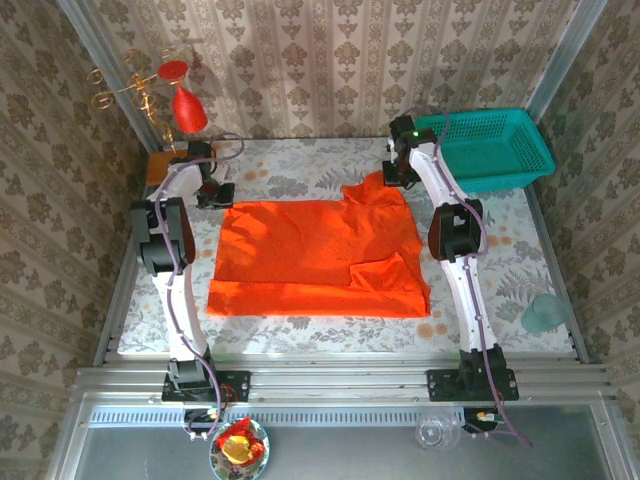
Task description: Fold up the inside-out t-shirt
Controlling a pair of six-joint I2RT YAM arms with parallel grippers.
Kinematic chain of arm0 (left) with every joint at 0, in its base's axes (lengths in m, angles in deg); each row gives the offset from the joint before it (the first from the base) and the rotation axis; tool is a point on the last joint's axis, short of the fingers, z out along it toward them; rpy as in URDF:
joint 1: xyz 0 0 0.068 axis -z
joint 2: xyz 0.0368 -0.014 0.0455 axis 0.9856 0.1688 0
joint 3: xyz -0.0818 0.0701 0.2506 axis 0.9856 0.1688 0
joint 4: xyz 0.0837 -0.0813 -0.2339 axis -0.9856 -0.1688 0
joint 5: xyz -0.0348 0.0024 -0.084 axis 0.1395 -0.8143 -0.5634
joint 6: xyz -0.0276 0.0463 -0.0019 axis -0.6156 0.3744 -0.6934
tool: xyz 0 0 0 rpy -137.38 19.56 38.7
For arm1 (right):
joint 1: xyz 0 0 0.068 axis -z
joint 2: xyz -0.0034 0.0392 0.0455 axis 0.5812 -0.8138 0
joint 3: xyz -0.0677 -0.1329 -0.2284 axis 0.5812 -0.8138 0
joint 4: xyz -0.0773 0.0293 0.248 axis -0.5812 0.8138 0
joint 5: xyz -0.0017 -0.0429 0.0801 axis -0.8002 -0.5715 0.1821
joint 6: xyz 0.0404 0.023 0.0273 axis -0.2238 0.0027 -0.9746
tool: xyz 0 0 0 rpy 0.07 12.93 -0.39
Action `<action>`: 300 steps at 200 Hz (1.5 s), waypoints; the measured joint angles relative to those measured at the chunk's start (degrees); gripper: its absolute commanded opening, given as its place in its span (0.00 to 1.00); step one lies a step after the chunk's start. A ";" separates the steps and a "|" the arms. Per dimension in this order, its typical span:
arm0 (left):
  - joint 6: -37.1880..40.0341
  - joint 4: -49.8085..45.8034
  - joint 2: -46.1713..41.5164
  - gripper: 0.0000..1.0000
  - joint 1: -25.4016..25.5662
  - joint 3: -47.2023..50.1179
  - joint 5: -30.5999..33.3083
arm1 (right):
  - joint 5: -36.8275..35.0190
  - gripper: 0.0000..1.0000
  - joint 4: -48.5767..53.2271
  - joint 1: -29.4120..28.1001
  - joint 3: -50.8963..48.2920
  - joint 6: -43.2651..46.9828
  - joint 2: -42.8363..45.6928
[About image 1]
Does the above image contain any gold wire stand wooden base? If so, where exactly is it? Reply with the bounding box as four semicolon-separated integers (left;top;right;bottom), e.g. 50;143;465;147
88;47;201;187

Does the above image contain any grey metal panel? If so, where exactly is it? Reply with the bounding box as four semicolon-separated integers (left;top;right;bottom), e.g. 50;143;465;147
47;392;634;480

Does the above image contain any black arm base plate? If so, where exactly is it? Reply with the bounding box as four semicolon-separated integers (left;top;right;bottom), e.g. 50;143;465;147
425;368;519;403
162;370;251;403

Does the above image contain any aluminium corner post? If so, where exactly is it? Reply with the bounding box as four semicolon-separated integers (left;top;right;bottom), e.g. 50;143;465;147
526;0;610;122
55;0;167;152

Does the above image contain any aluminium cross rail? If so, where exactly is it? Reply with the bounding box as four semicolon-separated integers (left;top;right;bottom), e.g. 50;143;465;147
73;352;615;407

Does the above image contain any black board yellow plug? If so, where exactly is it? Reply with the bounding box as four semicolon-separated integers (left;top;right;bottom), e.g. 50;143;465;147
462;407;501;434
182;407;224;434

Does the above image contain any red foil wrapper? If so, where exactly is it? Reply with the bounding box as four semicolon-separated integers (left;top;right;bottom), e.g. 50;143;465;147
218;418;267;464

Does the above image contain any grey slotted cable duct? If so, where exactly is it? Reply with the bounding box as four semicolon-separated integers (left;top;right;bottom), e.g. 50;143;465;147
88;405;471;427

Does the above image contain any yellow crumpled wrapper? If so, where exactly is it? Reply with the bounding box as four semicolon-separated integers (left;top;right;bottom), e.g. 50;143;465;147
222;435;252;463

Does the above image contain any clear plastic glass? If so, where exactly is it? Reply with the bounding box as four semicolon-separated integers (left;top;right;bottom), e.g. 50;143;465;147
414;408;462;451

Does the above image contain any teal plastic basket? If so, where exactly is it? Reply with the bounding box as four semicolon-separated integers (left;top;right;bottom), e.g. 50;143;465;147
414;107;557;195

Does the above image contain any teal translucent cup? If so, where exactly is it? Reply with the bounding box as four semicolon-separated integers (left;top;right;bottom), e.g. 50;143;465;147
521;293;571;335

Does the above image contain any floral table mat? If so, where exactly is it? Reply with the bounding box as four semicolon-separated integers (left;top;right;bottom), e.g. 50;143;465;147
117;137;574;356

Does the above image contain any red goblet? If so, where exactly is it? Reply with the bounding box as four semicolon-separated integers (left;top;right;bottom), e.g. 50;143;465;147
157;59;209;135

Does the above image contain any orange t-shirt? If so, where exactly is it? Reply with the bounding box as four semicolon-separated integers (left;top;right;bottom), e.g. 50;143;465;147
206;169;432;319

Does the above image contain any purple cable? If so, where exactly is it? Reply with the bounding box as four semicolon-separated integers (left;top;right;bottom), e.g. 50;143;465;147
153;131;246;442
402;105;535;449

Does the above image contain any floral patterned plate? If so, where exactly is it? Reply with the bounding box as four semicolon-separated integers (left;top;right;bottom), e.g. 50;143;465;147
208;417;271;480

